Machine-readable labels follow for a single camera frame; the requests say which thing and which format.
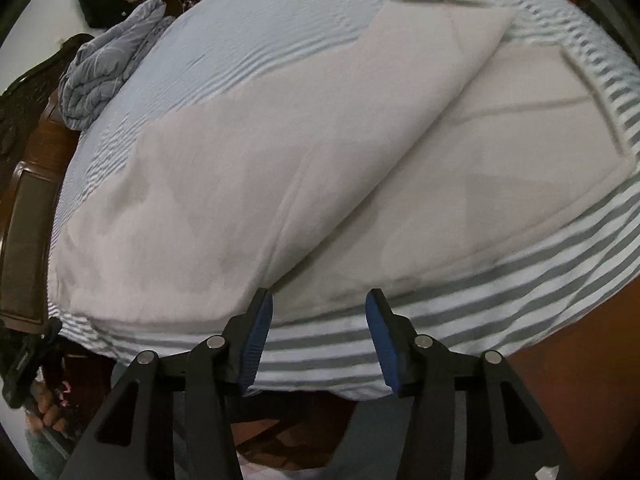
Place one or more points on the person's left hand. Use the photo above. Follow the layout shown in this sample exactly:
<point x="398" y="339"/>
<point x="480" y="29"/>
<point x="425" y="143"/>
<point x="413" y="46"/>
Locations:
<point x="52" y="405"/>

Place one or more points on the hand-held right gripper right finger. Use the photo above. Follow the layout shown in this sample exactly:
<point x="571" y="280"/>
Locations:
<point x="382" y="340"/>

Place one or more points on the grey fleece towel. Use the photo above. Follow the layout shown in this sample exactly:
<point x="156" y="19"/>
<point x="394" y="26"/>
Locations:
<point x="320" y="175"/>

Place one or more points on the blue-grey leaf print blanket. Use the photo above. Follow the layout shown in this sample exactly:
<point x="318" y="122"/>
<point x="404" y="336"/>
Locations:
<point x="107" y="60"/>

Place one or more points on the person's left forearm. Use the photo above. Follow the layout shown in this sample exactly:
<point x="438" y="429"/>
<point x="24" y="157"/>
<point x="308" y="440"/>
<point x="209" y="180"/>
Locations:
<point x="40" y="450"/>

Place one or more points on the grey striped bed sheet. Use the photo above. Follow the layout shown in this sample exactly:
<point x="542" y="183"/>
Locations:
<point x="280" y="60"/>

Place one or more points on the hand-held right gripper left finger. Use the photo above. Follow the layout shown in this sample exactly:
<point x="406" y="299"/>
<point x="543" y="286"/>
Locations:
<point x="257" y="332"/>

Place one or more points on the dark wooden headboard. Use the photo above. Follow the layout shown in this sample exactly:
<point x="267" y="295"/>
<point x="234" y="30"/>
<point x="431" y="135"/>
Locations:
<point x="30" y="170"/>

